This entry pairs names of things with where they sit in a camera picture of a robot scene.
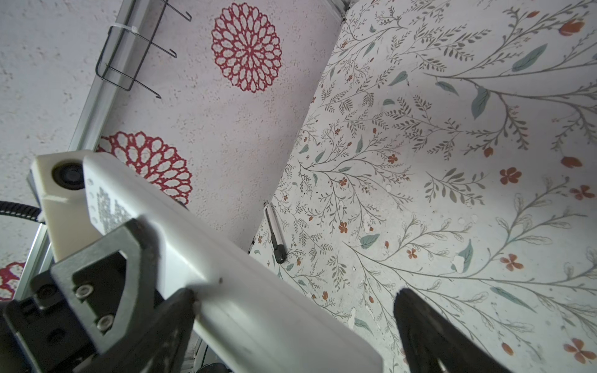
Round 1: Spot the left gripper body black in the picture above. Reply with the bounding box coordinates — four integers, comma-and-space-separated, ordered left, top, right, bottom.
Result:
2, 270, 102, 372

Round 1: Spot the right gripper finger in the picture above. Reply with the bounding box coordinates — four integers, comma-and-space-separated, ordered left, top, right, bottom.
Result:
393, 288, 508, 372

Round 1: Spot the white remote control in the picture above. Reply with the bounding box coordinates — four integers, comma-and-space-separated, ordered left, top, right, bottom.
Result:
83, 153, 383, 372

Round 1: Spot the black wire wall rack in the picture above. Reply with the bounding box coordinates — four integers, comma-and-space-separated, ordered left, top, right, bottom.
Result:
95, 0, 193, 99

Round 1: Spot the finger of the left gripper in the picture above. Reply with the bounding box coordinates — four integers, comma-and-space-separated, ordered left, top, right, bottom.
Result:
51, 219, 194, 372

